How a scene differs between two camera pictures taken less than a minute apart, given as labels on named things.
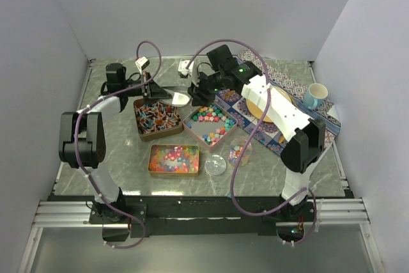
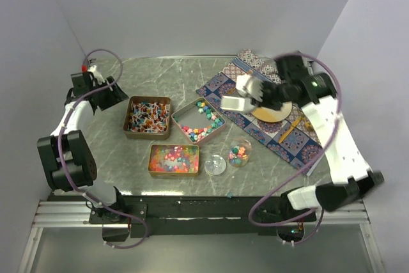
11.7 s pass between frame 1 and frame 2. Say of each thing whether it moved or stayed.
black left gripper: moved
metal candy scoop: moved
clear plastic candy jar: stayed
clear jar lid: stayed
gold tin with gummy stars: stayed
